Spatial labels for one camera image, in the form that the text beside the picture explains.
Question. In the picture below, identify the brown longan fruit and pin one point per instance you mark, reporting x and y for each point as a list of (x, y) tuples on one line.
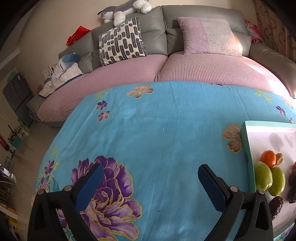
[(279, 158)]

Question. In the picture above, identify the dark red date in tray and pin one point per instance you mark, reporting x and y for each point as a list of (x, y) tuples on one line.
[(292, 180)]

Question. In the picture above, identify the wrinkled dark red date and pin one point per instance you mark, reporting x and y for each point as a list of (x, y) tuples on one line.
[(291, 196)]

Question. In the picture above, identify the red bag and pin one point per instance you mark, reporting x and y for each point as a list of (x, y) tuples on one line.
[(78, 34)]

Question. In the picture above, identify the pink sofa cover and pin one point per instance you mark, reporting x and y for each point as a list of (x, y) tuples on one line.
[(209, 68)]

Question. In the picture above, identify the elongated dark red date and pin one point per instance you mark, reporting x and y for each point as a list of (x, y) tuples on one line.
[(275, 206)]

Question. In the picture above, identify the small green fruit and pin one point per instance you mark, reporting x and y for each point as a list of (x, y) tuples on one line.
[(278, 185)]

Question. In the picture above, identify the grey white plush toy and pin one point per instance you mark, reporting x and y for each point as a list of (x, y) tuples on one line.
[(117, 14)]

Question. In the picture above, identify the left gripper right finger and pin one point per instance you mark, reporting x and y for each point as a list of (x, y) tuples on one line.
[(229, 200)]

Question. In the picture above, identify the dark storage cabinet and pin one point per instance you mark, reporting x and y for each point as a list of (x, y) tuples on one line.
[(18, 95)]

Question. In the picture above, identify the white blue clothing pile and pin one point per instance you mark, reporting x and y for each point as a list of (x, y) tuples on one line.
[(65, 70)]

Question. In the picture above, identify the pink square cushion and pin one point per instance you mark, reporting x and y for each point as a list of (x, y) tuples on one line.
[(207, 35)]

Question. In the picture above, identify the brown patterned curtain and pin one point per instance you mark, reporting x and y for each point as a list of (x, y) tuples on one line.
[(275, 34)]

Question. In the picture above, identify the grey leather sofa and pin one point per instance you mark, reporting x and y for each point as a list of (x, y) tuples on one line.
[(162, 35)]

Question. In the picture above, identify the black white patterned cushion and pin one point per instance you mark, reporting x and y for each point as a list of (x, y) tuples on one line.
[(121, 43)]

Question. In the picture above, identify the blue floral tablecloth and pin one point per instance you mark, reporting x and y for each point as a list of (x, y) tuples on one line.
[(151, 140)]

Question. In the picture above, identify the orange mandarin on cloth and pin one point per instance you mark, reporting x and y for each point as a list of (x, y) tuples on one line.
[(268, 157)]

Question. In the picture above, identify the large green fruit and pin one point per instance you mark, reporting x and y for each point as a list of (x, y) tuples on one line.
[(263, 176)]

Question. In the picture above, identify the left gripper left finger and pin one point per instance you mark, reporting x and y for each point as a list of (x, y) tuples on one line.
[(44, 223)]

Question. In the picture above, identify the pink floral cloth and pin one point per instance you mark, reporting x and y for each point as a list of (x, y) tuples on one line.
[(254, 32)]

